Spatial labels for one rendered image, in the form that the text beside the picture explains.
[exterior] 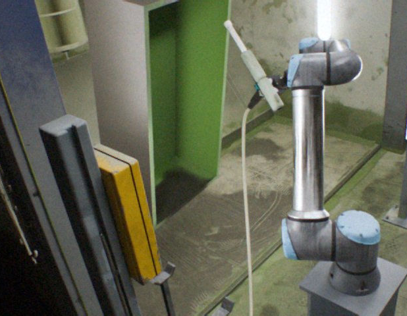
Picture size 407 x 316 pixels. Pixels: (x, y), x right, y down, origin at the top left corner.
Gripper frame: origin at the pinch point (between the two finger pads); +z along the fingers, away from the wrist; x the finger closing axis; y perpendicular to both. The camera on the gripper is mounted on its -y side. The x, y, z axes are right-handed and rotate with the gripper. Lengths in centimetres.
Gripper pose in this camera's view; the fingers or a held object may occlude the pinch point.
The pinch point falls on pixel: (261, 89)
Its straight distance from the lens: 200.1
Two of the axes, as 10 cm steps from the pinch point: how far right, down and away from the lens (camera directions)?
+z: -8.4, 3.5, -4.2
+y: -3.0, 3.5, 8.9
